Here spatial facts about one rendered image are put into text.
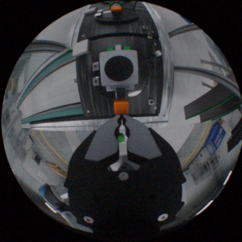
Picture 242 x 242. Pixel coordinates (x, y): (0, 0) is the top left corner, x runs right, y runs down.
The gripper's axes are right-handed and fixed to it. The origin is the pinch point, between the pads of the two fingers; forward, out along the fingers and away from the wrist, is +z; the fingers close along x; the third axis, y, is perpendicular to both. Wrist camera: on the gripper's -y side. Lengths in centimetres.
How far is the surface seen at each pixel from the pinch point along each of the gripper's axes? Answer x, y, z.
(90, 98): -8.6, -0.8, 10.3
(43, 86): -37.0, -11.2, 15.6
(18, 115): -107, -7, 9
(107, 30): -2.8, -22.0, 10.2
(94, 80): -5.4, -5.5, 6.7
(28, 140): -512, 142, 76
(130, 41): 3.1, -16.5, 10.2
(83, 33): -10.2, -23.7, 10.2
